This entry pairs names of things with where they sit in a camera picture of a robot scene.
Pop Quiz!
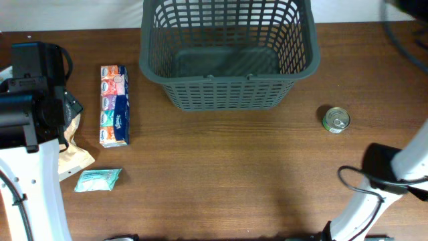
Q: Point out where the tin can with pull tab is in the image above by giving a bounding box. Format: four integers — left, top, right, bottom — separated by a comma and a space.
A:
322, 107, 351, 134

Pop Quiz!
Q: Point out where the crumpled brown paper pouch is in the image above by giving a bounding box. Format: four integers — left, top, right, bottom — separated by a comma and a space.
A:
58, 114, 95, 181

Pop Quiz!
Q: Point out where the Kleenex tissue multipack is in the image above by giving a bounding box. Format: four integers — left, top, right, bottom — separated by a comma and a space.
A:
100, 65, 130, 148

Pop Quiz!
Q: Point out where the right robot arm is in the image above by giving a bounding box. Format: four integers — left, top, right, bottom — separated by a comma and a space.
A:
311, 0, 427, 241

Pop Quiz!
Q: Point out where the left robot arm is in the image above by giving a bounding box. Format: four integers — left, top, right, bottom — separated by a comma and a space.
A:
1, 42, 73, 240

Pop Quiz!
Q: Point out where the grey plastic shopping basket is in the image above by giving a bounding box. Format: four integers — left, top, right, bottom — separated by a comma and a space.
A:
139, 0, 320, 111

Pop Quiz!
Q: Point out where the teal wet wipes pack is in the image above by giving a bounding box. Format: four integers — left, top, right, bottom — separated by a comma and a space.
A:
74, 169, 122, 193

